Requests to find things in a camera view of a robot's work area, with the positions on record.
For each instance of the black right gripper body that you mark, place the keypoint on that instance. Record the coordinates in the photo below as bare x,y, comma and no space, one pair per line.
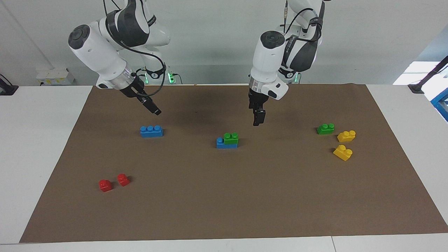
133,89

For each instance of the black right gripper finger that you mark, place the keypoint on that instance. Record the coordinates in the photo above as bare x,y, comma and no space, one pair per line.
148,104

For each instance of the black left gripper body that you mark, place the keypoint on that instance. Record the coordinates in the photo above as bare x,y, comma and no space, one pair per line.
257,99

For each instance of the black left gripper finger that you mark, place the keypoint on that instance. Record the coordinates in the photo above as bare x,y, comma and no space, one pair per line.
259,117

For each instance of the green two-stud toy block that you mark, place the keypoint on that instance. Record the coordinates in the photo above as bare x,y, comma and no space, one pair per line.
325,129
231,138

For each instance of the blue three-stud toy block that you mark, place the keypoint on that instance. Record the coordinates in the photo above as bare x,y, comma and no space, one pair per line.
151,132
224,145

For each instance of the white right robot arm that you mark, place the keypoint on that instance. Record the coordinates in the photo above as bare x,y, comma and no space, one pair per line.
101,52

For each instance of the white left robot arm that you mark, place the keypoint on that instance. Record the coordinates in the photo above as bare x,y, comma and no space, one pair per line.
269,59

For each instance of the red one-stud toy block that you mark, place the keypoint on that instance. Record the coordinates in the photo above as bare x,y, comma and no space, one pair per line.
105,186
123,180

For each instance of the yellow two-stud toy block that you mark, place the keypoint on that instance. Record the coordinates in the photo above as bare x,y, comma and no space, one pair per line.
342,153
346,136

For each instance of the brown table mat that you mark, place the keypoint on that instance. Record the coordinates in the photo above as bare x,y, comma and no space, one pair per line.
224,196

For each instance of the black table clamp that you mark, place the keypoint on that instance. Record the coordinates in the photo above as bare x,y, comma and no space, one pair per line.
7,87

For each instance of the black stand with clamp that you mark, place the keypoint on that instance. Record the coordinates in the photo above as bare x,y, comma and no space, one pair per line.
425,78

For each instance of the white wall socket box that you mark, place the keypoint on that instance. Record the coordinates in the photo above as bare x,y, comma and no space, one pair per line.
54,77

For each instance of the blue frame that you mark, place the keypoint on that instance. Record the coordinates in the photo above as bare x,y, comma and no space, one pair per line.
441,105

